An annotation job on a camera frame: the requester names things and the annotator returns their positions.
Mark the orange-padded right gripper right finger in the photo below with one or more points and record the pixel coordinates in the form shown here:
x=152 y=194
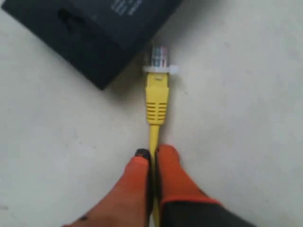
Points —
x=182 y=202

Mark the orange-padded right gripper left finger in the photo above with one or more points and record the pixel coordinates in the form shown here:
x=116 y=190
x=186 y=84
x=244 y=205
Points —
x=129 y=202

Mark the small black network box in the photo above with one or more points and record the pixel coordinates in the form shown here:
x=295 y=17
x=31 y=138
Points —
x=99 y=38

